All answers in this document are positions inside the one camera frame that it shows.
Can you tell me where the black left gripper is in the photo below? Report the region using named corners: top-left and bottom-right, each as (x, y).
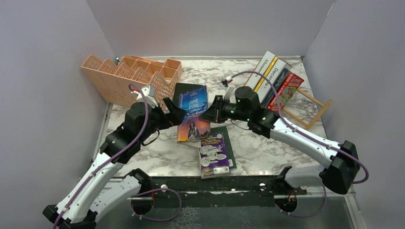
top-left (139, 97), bottom-right (187, 143)

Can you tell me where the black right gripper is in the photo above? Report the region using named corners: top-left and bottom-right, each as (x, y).
top-left (199, 94), bottom-right (251, 123)

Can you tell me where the blue Jane Eyre book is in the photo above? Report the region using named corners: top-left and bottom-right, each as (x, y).
top-left (177, 85), bottom-right (211, 146)

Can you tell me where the white Afternoon Tea book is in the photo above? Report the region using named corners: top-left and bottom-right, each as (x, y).
top-left (245, 51), bottom-right (275, 89)

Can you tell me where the brown Decorate Furniture book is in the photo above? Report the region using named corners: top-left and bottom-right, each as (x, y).
top-left (257, 58), bottom-right (291, 102)

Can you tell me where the Little Women book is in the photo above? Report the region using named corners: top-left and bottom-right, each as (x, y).
top-left (261, 68), bottom-right (290, 107)

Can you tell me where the yellow Little Prince book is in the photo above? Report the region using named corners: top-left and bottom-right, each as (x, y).
top-left (254, 56), bottom-right (278, 92)

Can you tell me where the red comic paperback book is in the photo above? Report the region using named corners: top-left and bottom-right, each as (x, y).
top-left (277, 72), bottom-right (305, 109)

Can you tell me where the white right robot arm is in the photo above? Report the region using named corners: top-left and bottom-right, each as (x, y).
top-left (199, 86), bottom-right (360, 195)

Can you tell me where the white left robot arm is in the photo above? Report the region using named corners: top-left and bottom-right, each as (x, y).
top-left (43, 97), bottom-right (187, 229)

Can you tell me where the dark green thin book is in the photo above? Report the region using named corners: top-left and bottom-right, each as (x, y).
top-left (211, 126), bottom-right (237, 170)

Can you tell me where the black hardcover book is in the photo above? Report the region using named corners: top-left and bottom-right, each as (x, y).
top-left (172, 83), bottom-right (203, 106)

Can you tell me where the purple comic paperback book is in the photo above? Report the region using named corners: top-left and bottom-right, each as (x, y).
top-left (199, 132), bottom-right (230, 179)

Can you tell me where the peach plastic file organizer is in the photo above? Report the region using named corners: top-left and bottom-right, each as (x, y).
top-left (81, 55), bottom-right (183, 109)

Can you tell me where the wooden book rack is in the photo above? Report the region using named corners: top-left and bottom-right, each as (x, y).
top-left (244, 58), bottom-right (333, 131)

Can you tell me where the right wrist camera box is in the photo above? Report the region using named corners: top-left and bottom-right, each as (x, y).
top-left (221, 76), bottom-right (235, 100)

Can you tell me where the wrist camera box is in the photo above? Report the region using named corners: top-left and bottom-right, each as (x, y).
top-left (137, 85), bottom-right (159, 108)
top-left (221, 76), bottom-right (235, 100)

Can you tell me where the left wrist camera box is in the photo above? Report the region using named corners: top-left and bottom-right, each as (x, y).
top-left (137, 85), bottom-right (159, 108)

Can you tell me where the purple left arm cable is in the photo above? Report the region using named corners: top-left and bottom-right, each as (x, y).
top-left (52, 83), bottom-right (183, 229)

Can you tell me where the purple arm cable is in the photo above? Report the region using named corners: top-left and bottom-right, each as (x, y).
top-left (226, 71), bottom-right (370, 219)
top-left (52, 83), bottom-right (183, 229)

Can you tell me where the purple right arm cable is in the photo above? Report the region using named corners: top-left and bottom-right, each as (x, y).
top-left (226, 71), bottom-right (370, 219)

